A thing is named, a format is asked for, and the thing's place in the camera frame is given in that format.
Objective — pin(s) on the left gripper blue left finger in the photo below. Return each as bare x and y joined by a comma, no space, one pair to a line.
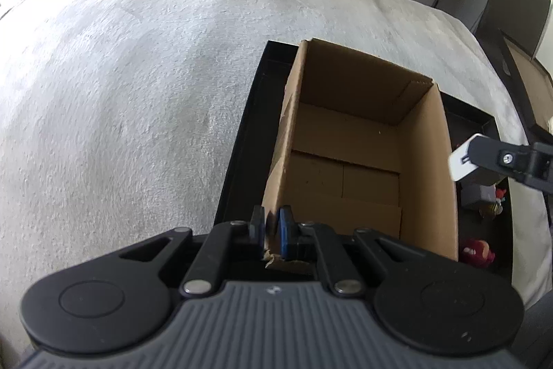
257,228

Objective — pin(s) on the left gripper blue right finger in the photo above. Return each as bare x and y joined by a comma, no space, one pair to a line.
288,232

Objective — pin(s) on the brown cardboard box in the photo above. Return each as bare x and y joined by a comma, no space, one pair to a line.
362,144

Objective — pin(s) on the white charger plug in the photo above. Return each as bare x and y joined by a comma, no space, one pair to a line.
461,168

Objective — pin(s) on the grey purple cube toy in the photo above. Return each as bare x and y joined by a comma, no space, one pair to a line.
474,196

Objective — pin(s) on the pink red toy figure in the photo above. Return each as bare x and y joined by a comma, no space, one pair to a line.
476,253

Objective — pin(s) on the small red white figurine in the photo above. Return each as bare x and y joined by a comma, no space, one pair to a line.
496,207

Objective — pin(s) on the white plush blanket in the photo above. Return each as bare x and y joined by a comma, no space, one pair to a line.
118,117

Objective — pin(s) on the black framed cork tray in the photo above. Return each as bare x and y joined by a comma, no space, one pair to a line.
530,87

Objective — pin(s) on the dark upholstered board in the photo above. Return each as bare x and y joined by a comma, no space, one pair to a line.
521,20

